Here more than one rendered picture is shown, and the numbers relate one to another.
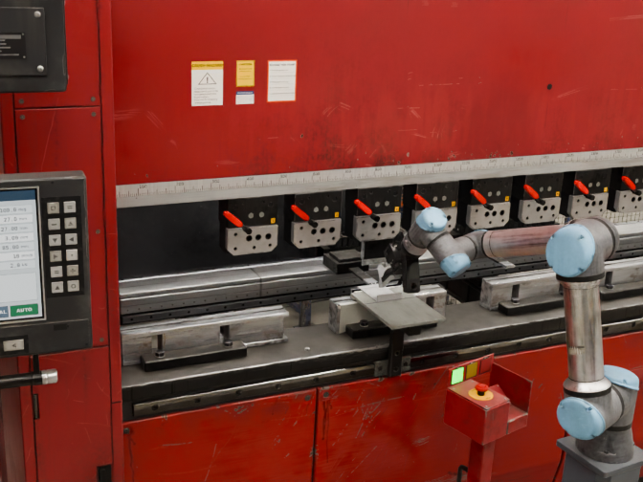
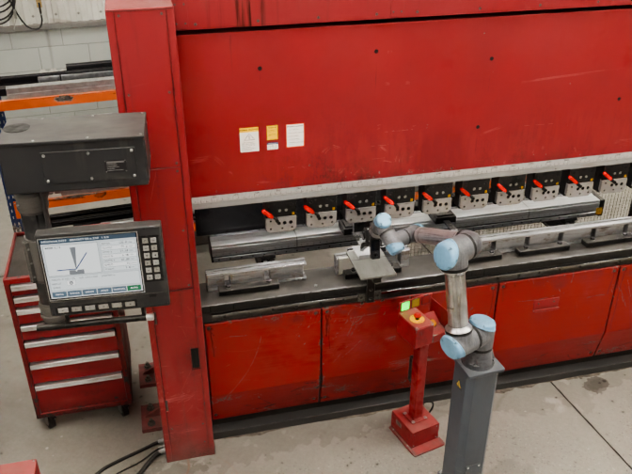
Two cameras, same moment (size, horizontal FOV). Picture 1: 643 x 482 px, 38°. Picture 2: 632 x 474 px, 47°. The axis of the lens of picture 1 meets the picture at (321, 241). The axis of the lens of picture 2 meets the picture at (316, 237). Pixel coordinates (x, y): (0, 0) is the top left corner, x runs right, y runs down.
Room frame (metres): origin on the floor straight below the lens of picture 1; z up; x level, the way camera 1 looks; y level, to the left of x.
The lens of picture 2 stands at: (-0.54, -0.59, 2.88)
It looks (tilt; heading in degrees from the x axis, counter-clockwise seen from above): 29 degrees down; 12
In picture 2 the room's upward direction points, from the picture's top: straight up
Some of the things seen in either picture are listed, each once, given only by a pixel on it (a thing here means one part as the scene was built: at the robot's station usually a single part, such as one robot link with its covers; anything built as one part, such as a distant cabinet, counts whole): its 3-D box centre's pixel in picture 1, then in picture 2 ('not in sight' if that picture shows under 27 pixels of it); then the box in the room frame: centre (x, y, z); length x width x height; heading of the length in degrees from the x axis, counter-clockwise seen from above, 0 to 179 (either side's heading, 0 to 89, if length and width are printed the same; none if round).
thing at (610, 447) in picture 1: (607, 431); (478, 352); (2.17, -0.78, 0.82); 0.15 x 0.15 x 0.10
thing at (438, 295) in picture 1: (388, 308); (371, 260); (2.71, -0.22, 0.92); 0.39 x 0.06 x 0.10; 115
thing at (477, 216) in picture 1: (483, 199); (434, 195); (2.85, -0.51, 1.26); 0.15 x 0.09 x 0.17; 115
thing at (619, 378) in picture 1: (612, 393); (480, 331); (2.17, -0.78, 0.94); 0.13 x 0.12 x 0.14; 138
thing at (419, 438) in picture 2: not in sight; (417, 428); (2.45, -0.54, 0.06); 0.25 x 0.20 x 0.12; 40
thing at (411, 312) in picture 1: (397, 306); (371, 263); (2.55, -0.24, 1.00); 0.26 x 0.18 x 0.01; 25
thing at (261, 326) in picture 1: (205, 334); (256, 274); (2.45, 0.33, 0.92); 0.50 x 0.06 x 0.10; 115
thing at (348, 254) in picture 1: (356, 268); (355, 231); (2.83, -0.12, 1.01); 0.26 x 0.12 x 0.05; 25
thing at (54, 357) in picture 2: not in sight; (75, 329); (2.36, 1.33, 0.50); 0.50 x 0.50 x 1.00; 25
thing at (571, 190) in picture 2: not in sight; (576, 179); (3.19, -1.23, 1.26); 0.15 x 0.09 x 0.17; 115
